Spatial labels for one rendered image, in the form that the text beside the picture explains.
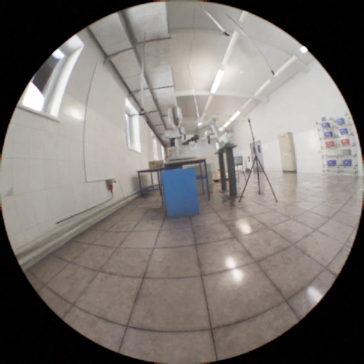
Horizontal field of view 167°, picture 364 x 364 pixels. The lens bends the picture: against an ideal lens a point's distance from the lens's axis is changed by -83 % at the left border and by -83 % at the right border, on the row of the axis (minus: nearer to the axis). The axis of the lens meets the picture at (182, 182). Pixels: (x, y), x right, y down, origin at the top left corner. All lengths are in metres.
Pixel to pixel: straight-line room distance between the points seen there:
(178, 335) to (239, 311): 0.26
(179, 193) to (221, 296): 1.25
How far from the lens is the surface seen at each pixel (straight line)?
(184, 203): 1.59
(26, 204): 1.42
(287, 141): 6.80
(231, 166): 2.31
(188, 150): 2.17
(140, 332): 0.63
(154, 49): 3.49
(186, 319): 0.62
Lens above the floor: 0.57
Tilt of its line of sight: 5 degrees down
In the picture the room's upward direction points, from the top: 7 degrees counter-clockwise
